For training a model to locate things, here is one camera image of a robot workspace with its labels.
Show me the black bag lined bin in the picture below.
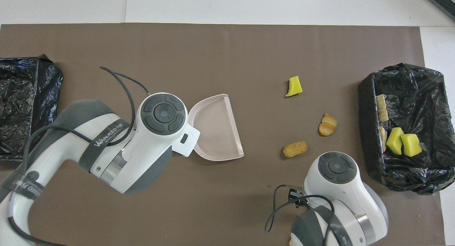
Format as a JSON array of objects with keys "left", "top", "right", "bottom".
[
  {"left": 0, "top": 54, "right": 64, "bottom": 162},
  {"left": 358, "top": 63, "right": 455, "bottom": 195}
]

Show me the dark slatted device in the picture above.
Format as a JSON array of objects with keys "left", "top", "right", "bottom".
[{"left": 423, "top": 0, "right": 455, "bottom": 21}]

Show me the croissant piece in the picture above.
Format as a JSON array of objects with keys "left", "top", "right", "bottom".
[
  {"left": 376, "top": 94, "right": 389, "bottom": 121},
  {"left": 318, "top": 113, "right": 338, "bottom": 137},
  {"left": 378, "top": 126, "right": 388, "bottom": 152}
]

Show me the yellow sponge piece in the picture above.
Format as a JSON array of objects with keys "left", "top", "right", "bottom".
[
  {"left": 400, "top": 133, "right": 423, "bottom": 157},
  {"left": 285, "top": 76, "right": 304, "bottom": 97},
  {"left": 386, "top": 127, "right": 405, "bottom": 156}
]

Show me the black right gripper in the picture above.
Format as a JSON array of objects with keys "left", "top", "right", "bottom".
[{"left": 287, "top": 188, "right": 309, "bottom": 208}]

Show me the beige plastic dustpan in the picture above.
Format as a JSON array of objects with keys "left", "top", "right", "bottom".
[{"left": 187, "top": 93, "right": 245, "bottom": 162}]

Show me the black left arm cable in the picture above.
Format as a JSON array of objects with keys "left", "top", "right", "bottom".
[{"left": 7, "top": 66, "right": 150, "bottom": 246}]

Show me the brown bread roll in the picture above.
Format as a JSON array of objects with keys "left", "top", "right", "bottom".
[{"left": 283, "top": 141, "right": 308, "bottom": 158}]

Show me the brown table mat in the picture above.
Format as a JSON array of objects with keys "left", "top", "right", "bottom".
[{"left": 0, "top": 23, "right": 446, "bottom": 246}]

